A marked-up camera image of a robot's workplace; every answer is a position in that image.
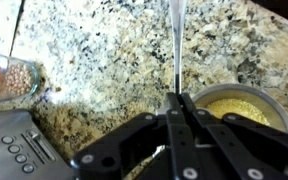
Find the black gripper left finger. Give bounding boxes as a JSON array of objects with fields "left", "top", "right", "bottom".
[{"left": 68, "top": 91, "right": 204, "bottom": 180}]

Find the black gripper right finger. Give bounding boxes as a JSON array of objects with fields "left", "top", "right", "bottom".
[{"left": 179, "top": 91, "right": 288, "bottom": 180}]

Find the steel bowl with yellow grains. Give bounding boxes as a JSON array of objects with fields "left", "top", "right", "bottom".
[{"left": 191, "top": 82, "right": 288, "bottom": 138}]

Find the stainless steel toaster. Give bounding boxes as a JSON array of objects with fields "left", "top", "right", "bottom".
[{"left": 0, "top": 109, "right": 77, "bottom": 180}]

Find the glass measuring cup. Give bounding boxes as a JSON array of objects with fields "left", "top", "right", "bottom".
[{"left": 0, "top": 49, "right": 40, "bottom": 113}]

